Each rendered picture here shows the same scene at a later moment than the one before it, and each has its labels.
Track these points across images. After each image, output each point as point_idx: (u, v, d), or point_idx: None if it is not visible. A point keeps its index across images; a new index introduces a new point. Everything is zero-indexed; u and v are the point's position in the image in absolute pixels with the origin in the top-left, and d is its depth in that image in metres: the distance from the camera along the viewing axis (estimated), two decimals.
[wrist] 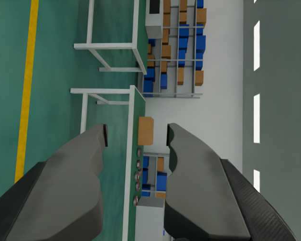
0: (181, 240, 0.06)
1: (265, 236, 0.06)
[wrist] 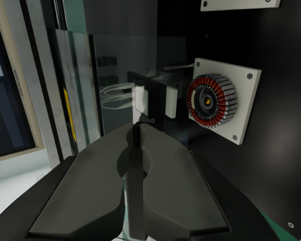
0: (181, 240, 0.06)
1: (241, 224, 0.06)
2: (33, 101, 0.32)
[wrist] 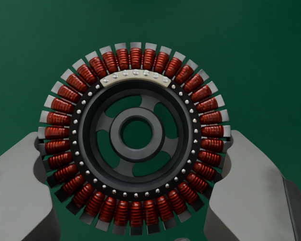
0: (181, 240, 0.06)
1: None
2: None
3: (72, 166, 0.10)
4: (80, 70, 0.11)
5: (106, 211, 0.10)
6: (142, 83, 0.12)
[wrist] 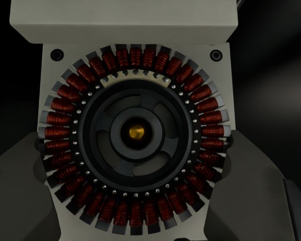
0: (181, 240, 0.06)
1: None
2: None
3: (72, 166, 0.10)
4: (80, 70, 0.11)
5: (106, 211, 0.10)
6: (142, 83, 0.12)
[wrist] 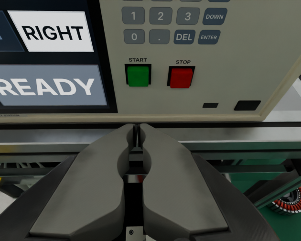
0: (181, 240, 0.06)
1: (241, 224, 0.06)
2: None
3: None
4: None
5: None
6: None
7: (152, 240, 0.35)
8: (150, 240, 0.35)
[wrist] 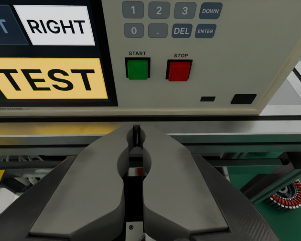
0: (181, 240, 0.06)
1: (241, 224, 0.06)
2: None
3: None
4: (144, 238, 0.41)
5: None
6: None
7: (151, 237, 0.40)
8: (149, 237, 0.40)
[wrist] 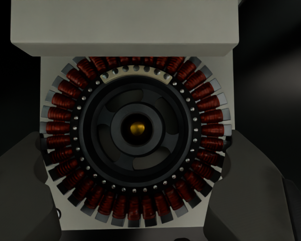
0: (181, 240, 0.06)
1: None
2: None
3: (72, 161, 0.11)
4: (80, 65, 0.11)
5: (105, 204, 0.11)
6: (143, 78, 0.12)
7: None
8: None
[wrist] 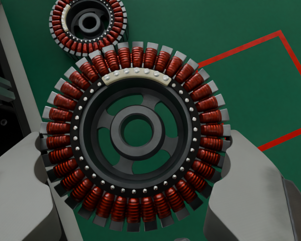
0: (181, 240, 0.06)
1: None
2: None
3: (71, 161, 0.11)
4: (83, 67, 0.11)
5: (104, 206, 0.10)
6: (143, 82, 0.12)
7: None
8: None
